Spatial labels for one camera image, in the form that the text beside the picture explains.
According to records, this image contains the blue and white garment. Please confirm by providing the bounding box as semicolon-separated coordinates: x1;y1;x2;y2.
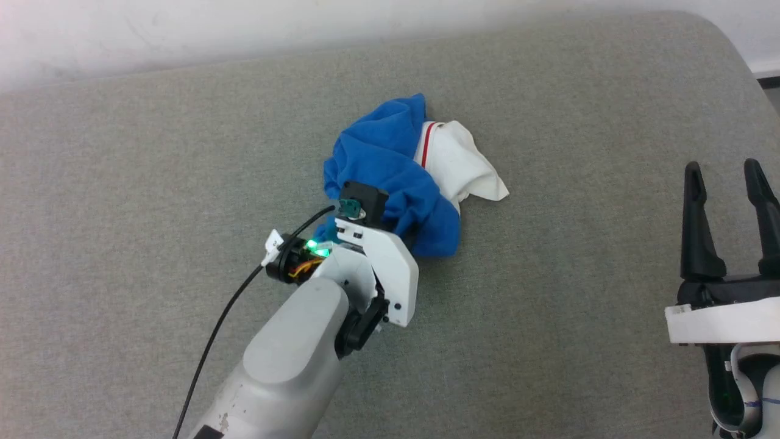
322;93;510;258

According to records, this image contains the white cable label tag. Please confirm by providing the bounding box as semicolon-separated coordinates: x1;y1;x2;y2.
261;229;283;267

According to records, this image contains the thin black cable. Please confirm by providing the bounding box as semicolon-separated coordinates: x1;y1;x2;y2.
172;206;336;439

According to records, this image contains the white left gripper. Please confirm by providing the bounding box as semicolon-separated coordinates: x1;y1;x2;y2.
314;218;420;328

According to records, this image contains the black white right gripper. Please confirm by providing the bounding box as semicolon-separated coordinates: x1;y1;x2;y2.
664;159;780;346

